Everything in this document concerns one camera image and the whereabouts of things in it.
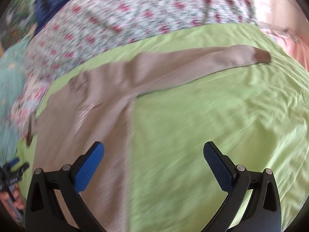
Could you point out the person's left hand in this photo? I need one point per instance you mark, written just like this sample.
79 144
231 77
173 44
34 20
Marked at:
18 203

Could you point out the beige knit sweater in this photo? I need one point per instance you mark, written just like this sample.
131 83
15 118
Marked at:
96 105

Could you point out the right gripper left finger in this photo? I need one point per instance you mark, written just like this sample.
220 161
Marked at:
43 211

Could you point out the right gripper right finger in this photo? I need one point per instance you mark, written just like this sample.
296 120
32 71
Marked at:
263 212

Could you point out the red floral white quilt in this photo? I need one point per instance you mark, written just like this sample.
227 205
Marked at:
82 29

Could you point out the teal floral pillow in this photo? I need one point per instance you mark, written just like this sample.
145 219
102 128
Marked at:
13 78

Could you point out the green bed sheet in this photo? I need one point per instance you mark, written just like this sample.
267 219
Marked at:
153 176

